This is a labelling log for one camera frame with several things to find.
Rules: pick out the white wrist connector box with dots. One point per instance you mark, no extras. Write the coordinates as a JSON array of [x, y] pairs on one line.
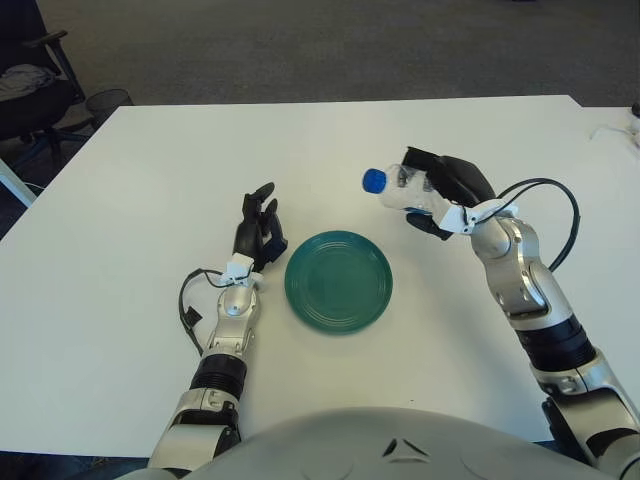
[[239, 267], [455, 219]]

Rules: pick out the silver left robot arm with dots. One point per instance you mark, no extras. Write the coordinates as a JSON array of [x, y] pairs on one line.
[[235, 307]]

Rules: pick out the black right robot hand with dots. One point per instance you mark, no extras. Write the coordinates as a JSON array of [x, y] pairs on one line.
[[462, 180]]

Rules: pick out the green round plate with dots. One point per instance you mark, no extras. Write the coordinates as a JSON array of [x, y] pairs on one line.
[[339, 282]]

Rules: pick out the white furniture panel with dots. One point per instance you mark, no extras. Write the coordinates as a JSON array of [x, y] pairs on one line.
[[14, 184]]

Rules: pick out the black office chair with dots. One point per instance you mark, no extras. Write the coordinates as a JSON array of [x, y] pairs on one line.
[[30, 105]]

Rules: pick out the grey robot torso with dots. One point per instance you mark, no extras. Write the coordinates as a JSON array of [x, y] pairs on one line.
[[350, 450]]

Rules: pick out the white right wrist connector box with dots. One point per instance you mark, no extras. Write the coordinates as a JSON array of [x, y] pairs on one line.
[[455, 219]]

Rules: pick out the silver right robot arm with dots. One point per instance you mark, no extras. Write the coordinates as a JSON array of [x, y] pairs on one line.
[[525, 280]]

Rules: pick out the clear bottle with blue cap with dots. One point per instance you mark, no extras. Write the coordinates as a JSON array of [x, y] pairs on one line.
[[400, 192]]

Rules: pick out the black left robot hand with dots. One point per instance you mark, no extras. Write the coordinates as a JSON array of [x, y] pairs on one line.
[[247, 237]]

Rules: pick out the grey cloth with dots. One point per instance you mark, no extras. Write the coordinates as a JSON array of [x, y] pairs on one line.
[[22, 80]]

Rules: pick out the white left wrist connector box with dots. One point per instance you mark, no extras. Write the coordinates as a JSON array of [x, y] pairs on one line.
[[239, 267]]

